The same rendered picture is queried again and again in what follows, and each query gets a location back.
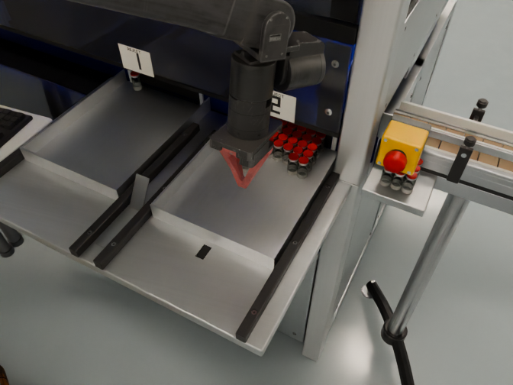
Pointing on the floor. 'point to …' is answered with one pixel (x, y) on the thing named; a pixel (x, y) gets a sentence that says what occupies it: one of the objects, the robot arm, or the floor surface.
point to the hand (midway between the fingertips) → (243, 182)
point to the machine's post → (355, 150)
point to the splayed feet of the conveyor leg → (372, 289)
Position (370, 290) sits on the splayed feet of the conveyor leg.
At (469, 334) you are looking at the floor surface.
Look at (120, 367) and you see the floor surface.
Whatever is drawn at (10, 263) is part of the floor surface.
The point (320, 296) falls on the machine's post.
